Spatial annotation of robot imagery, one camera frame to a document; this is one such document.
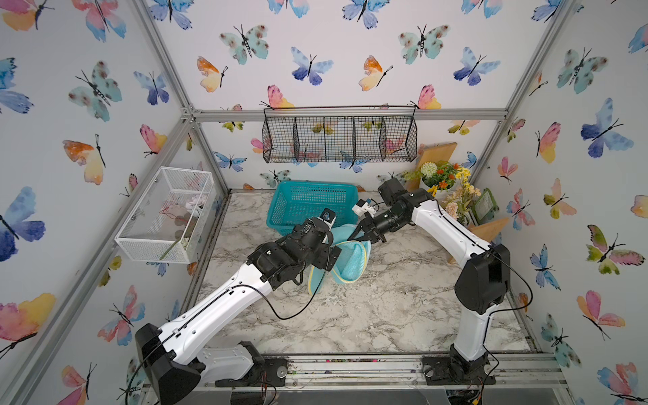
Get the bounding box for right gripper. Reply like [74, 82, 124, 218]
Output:
[345, 208, 406, 245]

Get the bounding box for teal mesh laundry bag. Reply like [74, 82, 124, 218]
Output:
[330, 224, 371, 285]

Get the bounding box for white pot yellow pink flowers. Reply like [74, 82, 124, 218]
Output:
[433, 167, 482, 225]

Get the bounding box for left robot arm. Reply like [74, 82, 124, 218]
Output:
[136, 209, 341, 404]

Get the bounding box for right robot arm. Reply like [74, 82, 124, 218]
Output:
[349, 179, 511, 362]

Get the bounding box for teal plastic basket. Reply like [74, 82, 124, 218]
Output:
[266, 181, 359, 236]

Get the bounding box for white pot orange flowers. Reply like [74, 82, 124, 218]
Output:
[411, 161, 463, 197]

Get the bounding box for green framed small board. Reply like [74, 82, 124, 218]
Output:
[471, 188, 499, 225]

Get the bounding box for wooden zigzag shelf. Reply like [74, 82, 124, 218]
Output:
[406, 142, 509, 242]

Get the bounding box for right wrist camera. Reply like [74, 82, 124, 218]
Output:
[352, 199, 378, 218]

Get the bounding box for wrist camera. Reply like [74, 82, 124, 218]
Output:
[319, 209, 337, 228]
[352, 199, 378, 218]

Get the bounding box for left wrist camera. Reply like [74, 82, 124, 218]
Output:
[319, 209, 337, 228]

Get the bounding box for black wire wall basket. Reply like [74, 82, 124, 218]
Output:
[262, 106, 419, 165]

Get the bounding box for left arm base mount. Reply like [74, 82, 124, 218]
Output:
[214, 341, 289, 387]

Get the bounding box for white mesh wall box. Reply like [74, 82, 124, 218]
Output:
[115, 166, 216, 264]

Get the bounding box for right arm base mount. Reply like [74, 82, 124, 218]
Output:
[422, 346, 496, 386]

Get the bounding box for aluminium front rail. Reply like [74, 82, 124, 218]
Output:
[150, 352, 567, 403]

